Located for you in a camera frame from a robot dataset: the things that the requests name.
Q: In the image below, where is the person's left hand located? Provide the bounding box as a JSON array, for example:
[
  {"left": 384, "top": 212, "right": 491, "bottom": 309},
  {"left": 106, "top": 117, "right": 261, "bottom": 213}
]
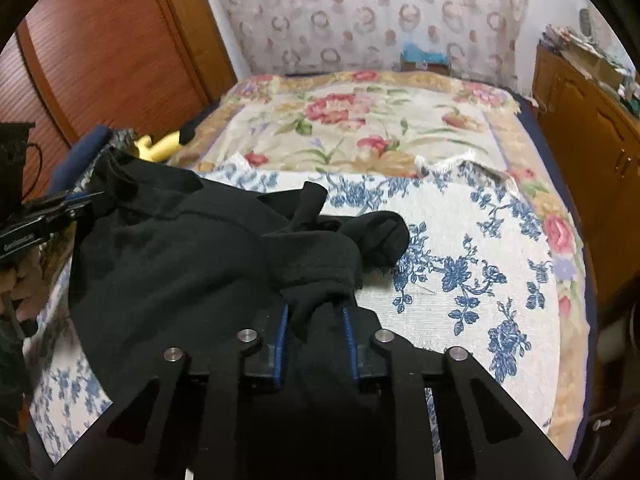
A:
[{"left": 1, "top": 247, "right": 49, "bottom": 341}]

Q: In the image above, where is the black white patterned cloth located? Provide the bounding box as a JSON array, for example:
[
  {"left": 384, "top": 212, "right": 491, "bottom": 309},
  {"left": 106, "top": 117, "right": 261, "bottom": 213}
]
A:
[{"left": 73, "top": 128, "right": 138, "bottom": 192}]

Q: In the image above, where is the wooden sideboard cabinet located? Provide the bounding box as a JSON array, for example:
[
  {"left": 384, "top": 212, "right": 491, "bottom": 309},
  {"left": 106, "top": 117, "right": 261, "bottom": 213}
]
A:
[{"left": 532, "top": 46, "right": 639, "bottom": 304}]

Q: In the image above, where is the navy blue folded cloth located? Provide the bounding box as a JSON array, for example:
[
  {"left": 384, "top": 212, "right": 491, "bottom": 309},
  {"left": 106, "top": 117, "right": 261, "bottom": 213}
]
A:
[{"left": 47, "top": 125, "right": 112, "bottom": 195}]

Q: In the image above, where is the blue floral white blanket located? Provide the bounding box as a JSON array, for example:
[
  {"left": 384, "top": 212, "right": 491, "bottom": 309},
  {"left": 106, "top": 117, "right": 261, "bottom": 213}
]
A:
[{"left": 26, "top": 157, "right": 560, "bottom": 463}]

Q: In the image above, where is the black Superman t-shirt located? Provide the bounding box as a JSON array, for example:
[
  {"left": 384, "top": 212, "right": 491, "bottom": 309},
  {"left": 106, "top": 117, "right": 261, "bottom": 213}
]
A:
[{"left": 68, "top": 150, "right": 409, "bottom": 406}]

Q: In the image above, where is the circle patterned curtain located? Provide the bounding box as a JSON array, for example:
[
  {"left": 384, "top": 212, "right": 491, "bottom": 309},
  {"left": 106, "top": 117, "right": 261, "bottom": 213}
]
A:
[{"left": 219, "top": 0, "right": 528, "bottom": 87}]

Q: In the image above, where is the wooden louvered wardrobe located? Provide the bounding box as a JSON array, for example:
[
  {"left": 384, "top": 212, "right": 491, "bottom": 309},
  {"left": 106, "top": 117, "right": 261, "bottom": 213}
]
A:
[{"left": 1, "top": 0, "right": 236, "bottom": 198}]

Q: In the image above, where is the floral pink bed blanket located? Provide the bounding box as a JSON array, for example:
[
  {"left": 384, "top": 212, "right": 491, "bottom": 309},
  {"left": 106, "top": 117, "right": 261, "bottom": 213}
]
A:
[{"left": 170, "top": 72, "right": 590, "bottom": 454}]

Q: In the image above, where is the small white desk fan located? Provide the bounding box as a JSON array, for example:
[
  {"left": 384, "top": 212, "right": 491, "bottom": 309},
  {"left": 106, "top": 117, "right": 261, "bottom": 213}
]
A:
[{"left": 578, "top": 8, "right": 592, "bottom": 37}]

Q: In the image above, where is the cardboard box with clutter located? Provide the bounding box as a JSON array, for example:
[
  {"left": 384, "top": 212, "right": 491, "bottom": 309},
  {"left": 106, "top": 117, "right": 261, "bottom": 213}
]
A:
[{"left": 542, "top": 24, "right": 634, "bottom": 91}]

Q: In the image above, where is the yellow plush toy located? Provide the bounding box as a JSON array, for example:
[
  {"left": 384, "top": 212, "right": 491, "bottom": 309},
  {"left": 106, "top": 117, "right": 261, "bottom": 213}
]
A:
[{"left": 134, "top": 128, "right": 195, "bottom": 162}]

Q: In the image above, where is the blue item on box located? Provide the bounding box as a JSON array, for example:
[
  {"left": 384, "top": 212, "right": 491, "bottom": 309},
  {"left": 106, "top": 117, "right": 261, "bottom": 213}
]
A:
[{"left": 400, "top": 42, "right": 450, "bottom": 75}]

